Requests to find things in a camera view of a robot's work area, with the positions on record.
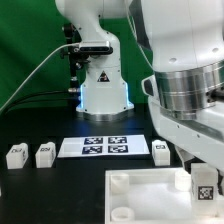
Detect grey cable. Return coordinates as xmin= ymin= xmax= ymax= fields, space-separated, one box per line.
xmin=0 ymin=43 xmax=81 ymax=114

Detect white sheet with tags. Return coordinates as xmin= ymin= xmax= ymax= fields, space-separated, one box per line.
xmin=58 ymin=135 xmax=149 ymax=158

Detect grey camera on stand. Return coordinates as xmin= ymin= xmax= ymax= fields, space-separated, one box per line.
xmin=79 ymin=41 xmax=113 ymax=54

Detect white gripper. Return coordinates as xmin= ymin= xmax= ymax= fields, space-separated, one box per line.
xmin=141 ymin=75 xmax=224 ymax=173

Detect black cables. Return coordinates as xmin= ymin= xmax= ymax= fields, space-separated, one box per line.
xmin=0 ymin=89 xmax=81 ymax=116

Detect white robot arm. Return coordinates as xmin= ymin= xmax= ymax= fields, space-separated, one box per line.
xmin=55 ymin=0 xmax=224 ymax=172

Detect white square tabletop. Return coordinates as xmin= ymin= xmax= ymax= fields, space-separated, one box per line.
xmin=105 ymin=168 xmax=224 ymax=224

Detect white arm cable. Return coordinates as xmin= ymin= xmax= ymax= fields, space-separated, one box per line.
xmin=124 ymin=0 xmax=154 ymax=71

